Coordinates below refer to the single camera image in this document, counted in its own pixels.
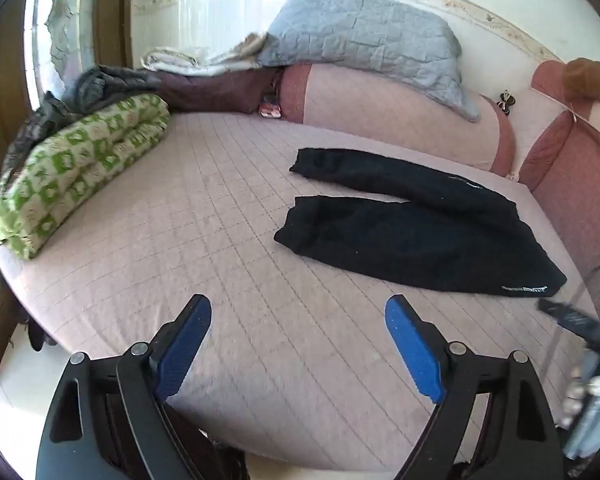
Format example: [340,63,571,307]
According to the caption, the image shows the black pants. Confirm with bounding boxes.
[274,147,568,297]

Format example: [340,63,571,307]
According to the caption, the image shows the pink bolster pillow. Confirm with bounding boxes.
[279,62,517,177]

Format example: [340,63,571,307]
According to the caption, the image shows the maroon blanket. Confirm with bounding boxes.
[152,67,286,113]

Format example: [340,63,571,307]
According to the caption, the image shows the grey quilted pillow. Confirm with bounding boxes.
[256,0,481,122]

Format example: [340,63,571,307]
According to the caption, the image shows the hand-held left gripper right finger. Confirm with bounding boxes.
[384,294,566,480]

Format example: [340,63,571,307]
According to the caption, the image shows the small black object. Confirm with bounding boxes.
[26,320,57,353]

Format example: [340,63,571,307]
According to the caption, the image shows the pink pillow at right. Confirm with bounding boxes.
[520,60,600,281]

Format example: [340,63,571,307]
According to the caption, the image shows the green patterned folded blanket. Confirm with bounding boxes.
[0,92,172,260]

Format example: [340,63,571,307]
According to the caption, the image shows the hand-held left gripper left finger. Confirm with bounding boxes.
[35,294,216,480]

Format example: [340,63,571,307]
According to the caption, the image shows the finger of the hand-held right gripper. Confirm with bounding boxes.
[536,299,600,346]

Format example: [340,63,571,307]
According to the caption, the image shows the window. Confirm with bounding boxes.
[25,0,101,111]

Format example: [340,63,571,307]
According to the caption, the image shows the cream folded cloth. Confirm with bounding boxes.
[141,32,268,77]

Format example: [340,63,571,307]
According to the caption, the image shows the dark grey jacket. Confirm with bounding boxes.
[2,65,163,171]

